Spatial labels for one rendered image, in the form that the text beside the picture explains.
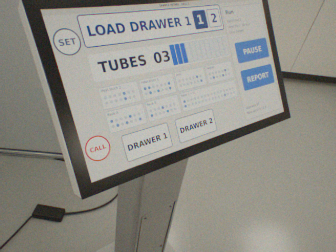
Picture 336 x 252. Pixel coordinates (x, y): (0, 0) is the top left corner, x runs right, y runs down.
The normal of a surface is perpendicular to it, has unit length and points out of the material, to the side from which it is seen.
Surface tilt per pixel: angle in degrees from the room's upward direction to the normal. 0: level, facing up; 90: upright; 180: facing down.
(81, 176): 50
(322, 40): 90
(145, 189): 90
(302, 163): 0
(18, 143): 90
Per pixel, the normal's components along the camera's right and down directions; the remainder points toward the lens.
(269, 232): 0.14, -0.76
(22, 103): 0.00, 0.64
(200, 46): 0.50, -0.04
